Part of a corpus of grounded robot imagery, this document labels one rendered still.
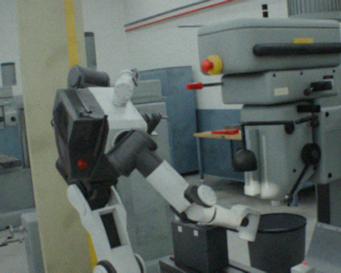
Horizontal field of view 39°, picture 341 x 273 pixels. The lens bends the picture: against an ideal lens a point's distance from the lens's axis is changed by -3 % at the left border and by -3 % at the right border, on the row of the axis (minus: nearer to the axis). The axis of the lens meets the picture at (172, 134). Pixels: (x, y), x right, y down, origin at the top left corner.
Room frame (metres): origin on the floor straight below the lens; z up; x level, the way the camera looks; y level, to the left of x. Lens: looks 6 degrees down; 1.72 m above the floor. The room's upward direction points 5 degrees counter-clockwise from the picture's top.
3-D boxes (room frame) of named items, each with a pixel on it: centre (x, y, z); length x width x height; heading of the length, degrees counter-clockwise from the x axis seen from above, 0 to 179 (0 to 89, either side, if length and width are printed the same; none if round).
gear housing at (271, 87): (1.64, -0.37, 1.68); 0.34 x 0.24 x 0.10; 122
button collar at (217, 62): (1.50, -0.14, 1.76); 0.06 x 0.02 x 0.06; 32
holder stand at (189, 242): (2.02, -0.07, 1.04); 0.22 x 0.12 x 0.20; 39
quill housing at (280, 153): (1.62, -0.34, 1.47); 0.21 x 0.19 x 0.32; 32
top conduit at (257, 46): (1.51, -0.44, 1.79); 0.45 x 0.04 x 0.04; 122
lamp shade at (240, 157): (1.45, -0.21, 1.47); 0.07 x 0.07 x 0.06
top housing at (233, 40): (1.63, -0.35, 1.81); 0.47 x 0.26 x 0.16; 122
